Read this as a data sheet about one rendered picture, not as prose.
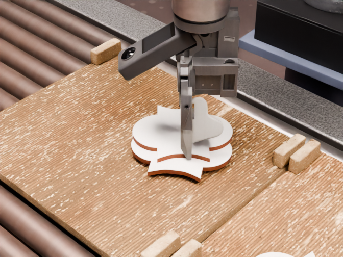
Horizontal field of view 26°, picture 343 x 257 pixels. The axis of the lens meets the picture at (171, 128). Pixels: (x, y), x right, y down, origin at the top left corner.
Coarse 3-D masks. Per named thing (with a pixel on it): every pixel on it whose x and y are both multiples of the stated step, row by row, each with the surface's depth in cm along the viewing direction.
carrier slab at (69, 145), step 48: (48, 96) 120; (96, 96) 120; (144, 96) 120; (192, 96) 120; (0, 144) 111; (48, 144) 111; (96, 144) 111; (240, 144) 111; (48, 192) 103; (96, 192) 103; (144, 192) 103; (192, 192) 103; (240, 192) 103; (96, 240) 95; (144, 240) 95
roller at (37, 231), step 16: (0, 192) 105; (0, 208) 103; (16, 208) 102; (16, 224) 101; (32, 224) 100; (48, 224) 100; (32, 240) 99; (48, 240) 98; (64, 240) 98; (48, 256) 98; (64, 256) 96; (80, 256) 95
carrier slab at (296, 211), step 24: (312, 168) 106; (336, 168) 106; (264, 192) 103; (288, 192) 103; (312, 192) 103; (336, 192) 102; (240, 216) 99; (264, 216) 99; (288, 216) 99; (312, 216) 99; (336, 216) 99; (216, 240) 95; (240, 240) 95; (264, 240) 95; (288, 240) 95; (312, 240) 95; (336, 240) 95
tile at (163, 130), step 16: (160, 112) 113; (176, 112) 113; (192, 112) 113; (144, 128) 110; (160, 128) 110; (176, 128) 110; (224, 128) 110; (144, 144) 107; (160, 144) 107; (176, 144) 107; (192, 144) 107; (208, 144) 107; (224, 144) 107; (160, 160) 105; (208, 160) 105
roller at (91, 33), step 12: (12, 0) 152; (24, 0) 150; (36, 0) 149; (36, 12) 148; (48, 12) 146; (60, 12) 145; (60, 24) 144; (72, 24) 142; (84, 24) 142; (84, 36) 141; (96, 36) 139; (108, 36) 138; (168, 72) 129; (216, 96) 124; (240, 108) 121; (252, 108) 121; (264, 120) 118; (276, 120) 118; (288, 132) 116; (300, 132) 116; (324, 144) 113; (336, 156) 111
